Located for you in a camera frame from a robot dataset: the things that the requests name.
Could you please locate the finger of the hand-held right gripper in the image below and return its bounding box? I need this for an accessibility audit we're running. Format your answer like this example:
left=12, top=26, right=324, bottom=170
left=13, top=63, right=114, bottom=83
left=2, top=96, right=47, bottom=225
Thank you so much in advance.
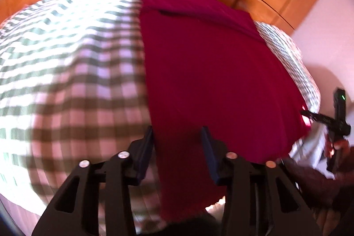
left=300, top=109, right=332, bottom=126

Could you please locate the dark red knit garment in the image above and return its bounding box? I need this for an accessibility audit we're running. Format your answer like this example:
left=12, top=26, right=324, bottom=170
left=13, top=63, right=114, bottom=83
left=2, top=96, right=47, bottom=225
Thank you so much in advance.
left=135, top=0, right=310, bottom=221

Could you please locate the white wooden frame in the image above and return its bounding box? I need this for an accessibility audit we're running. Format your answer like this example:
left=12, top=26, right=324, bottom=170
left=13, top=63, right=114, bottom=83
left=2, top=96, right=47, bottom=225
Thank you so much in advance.
left=289, top=125, right=328, bottom=167

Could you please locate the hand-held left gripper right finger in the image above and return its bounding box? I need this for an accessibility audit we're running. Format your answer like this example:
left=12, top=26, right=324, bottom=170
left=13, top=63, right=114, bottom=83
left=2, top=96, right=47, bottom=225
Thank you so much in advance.
left=200, top=126, right=323, bottom=236

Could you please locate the person's right hand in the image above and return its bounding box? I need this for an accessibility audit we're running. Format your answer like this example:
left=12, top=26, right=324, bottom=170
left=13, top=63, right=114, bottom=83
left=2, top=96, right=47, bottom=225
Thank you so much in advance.
left=323, top=139, right=352, bottom=170

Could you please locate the green white checked bedspread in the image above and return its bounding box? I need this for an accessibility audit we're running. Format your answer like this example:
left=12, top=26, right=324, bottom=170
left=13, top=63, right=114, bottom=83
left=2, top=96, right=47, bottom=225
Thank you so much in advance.
left=0, top=0, right=321, bottom=236

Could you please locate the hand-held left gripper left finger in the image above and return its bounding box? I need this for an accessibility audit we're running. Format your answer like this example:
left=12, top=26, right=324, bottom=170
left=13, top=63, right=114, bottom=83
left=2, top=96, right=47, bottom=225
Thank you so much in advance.
left=32, top=125, right=154, bottom=236

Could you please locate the person's dark red clothing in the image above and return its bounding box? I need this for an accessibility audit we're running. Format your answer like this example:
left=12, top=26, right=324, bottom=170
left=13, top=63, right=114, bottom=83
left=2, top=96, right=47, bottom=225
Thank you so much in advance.
left=282, top=160, right=343, bottom=209

